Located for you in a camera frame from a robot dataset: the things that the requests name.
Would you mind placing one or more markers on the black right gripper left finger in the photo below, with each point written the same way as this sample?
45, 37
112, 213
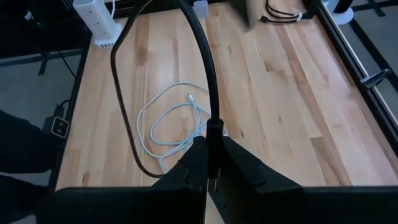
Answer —
192, 168

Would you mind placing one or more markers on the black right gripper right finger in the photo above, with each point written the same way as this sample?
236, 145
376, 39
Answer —
245, 186

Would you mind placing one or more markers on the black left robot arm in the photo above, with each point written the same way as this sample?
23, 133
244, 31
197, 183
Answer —
241, 12

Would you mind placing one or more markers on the black power adapter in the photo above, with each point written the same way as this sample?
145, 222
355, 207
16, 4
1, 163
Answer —
60, 127

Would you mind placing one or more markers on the black padded chair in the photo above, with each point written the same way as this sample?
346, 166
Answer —
21, 146

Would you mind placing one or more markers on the white tower power strip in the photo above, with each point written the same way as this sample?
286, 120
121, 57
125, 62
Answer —
93, 15

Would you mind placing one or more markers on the black equipment cart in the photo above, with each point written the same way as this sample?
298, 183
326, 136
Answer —
31, 34

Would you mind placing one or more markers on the small metal clamp bracket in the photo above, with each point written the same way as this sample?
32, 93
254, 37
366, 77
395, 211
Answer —
374, 78

